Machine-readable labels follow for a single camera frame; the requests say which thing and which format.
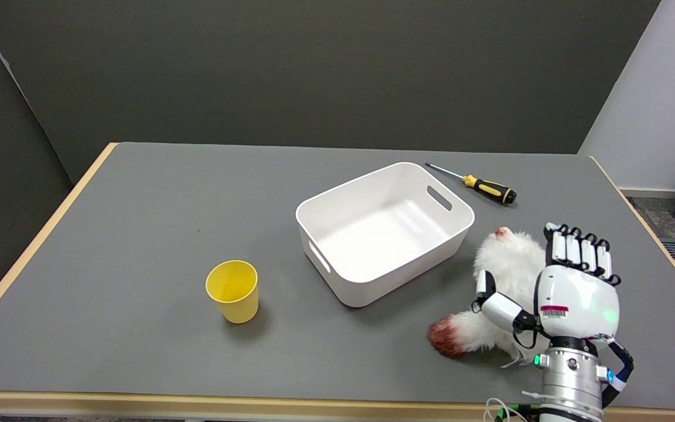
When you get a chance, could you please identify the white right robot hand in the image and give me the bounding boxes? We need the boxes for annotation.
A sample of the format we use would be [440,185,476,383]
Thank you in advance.
[471,222,622,352]

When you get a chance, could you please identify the white fluffy plush toy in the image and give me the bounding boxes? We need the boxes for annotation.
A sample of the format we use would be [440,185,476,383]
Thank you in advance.
[427,227,551,368]

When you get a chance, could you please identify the white plastic storage bin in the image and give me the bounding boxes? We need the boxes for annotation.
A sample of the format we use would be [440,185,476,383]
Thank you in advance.
[295,162,476,308]

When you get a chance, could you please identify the yellow plastic cup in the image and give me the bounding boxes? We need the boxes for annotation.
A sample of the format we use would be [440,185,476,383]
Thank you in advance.
[206,260,260,325]

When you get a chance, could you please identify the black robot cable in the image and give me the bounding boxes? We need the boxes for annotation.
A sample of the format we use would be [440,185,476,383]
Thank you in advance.
[599,335,636,409]

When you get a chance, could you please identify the green black braided cable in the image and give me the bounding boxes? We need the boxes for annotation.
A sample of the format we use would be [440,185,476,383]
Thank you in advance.
[493,402,544,422]

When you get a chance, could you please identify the thin white cable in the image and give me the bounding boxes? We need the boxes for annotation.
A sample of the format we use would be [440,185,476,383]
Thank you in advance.
[483,397,514,422]

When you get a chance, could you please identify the yellow black handled screwdriver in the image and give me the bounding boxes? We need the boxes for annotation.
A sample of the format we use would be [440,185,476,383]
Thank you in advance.
[425,162,517,205]

